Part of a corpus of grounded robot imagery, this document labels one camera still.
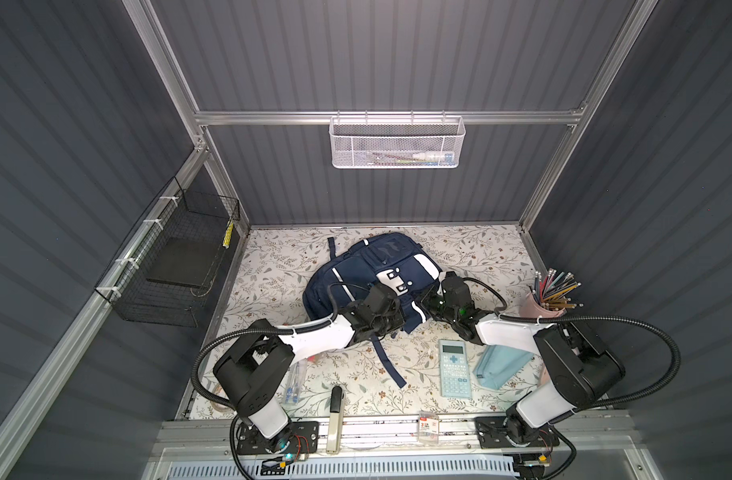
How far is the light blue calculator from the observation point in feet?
2.64

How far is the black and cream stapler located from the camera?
722 millimetres

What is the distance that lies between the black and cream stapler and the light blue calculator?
284 millimetres
